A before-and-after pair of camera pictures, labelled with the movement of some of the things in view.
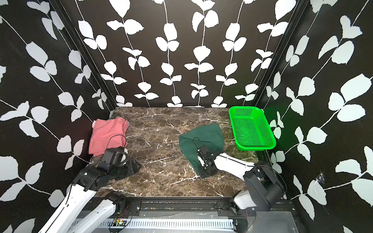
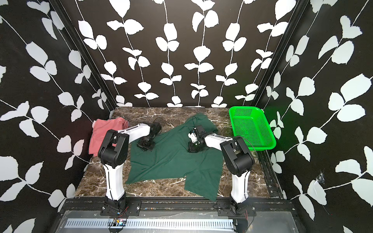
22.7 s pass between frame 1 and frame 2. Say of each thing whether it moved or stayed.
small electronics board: stayed
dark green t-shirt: moved
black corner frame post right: stayed
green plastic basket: stayed
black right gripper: moved
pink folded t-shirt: stayed
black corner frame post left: stayed
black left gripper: moved
